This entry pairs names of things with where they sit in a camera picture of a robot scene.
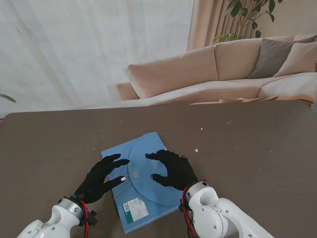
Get wooden coffee table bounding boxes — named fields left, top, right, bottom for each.
left=189, top=95, right=316, bottom=107

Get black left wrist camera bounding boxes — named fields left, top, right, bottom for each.
left=79, top=210, right=98, bottom=227

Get beige sofa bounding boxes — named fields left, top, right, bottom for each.
left=116, top=33, right=317, bottom=101

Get thin white closure string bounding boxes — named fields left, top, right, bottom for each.
left=113, top=174, right=137, bottom=199

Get white sheer curtain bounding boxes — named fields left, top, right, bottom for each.
left=0, top=0, right=195, bottom=112

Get red left arm cable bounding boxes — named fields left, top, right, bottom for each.
left=79, top=200, right=90, bottom=238

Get beige pleated curtain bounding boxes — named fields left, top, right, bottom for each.
left=187, top=0, right=248, bottom=52

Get grey cushion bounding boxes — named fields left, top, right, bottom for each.
left=247, top=38, right=297, bottom=79

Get blue file folder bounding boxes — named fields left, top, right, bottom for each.
left=101, top=131, right=186, bottom=235

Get beige cushion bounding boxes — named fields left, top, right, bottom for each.
left=273, top=42, right=317, bottom=78

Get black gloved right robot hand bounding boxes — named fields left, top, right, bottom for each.
left=145, top=149, right=199, bottom=197

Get small green plant leaves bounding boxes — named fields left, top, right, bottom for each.
left=0, top=93, right=17, bottom=104

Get round wooden tray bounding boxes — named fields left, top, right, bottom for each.
left=219, top=98, right=245, bottom=104

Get tall green leafy plant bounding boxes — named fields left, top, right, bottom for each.
left=213, top=0, right=284, bottom=45

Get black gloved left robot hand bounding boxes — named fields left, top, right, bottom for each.
left=73, top=153, right=131, bottom=204

